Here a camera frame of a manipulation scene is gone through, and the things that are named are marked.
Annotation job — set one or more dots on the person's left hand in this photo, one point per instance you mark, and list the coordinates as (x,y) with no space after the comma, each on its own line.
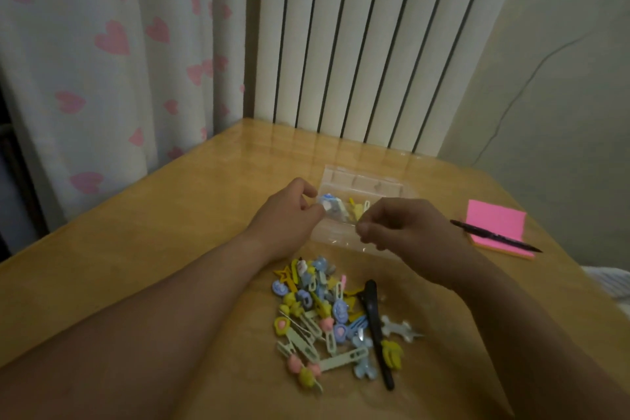
(280,223)

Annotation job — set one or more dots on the person's left forearm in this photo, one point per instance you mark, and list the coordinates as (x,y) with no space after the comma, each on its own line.
(147,336)

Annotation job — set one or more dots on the person's right hand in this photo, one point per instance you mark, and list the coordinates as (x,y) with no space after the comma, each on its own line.
(418,237)

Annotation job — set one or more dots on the clear plastic zip bag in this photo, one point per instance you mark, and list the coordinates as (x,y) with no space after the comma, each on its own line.
(366,186)

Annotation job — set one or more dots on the long black hair clip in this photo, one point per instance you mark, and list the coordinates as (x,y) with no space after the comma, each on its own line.
(375,326)

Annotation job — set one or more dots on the person's left thumb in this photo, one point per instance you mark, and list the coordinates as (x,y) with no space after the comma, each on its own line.
(315,213)

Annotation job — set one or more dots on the pink sticky note pad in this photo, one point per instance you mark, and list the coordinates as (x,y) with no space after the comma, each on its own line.
(494,220)

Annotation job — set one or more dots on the striped light cloth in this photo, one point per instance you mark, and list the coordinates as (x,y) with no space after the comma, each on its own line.
(610,287)

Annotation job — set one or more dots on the white bone-shaped hair clip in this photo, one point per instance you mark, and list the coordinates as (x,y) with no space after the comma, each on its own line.
(396,328)

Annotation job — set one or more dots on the black pen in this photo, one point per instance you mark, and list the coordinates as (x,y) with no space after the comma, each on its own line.
(492,236)

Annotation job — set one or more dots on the white curtain with pink hearts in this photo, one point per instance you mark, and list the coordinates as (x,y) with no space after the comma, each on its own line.
(98,65)

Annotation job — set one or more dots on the person's right forearm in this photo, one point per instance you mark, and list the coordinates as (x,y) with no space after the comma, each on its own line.
(531,350)

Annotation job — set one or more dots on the small yellow hair clip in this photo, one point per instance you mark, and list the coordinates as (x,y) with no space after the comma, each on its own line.
(358,209)

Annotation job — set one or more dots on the pile of colourful hair clips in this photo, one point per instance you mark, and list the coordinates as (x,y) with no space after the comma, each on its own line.
(315,316)

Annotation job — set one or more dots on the white ribbed radiator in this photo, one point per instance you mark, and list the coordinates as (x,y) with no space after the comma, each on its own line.
(374,40)

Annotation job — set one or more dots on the yellow banana hair clip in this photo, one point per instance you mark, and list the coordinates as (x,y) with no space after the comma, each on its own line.
(392,354)

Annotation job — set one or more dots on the blue and white hair clip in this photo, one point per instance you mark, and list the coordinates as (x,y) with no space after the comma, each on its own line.
(335,205)

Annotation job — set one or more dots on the person's right fingers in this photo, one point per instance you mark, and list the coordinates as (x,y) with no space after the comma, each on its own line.
(374,227)

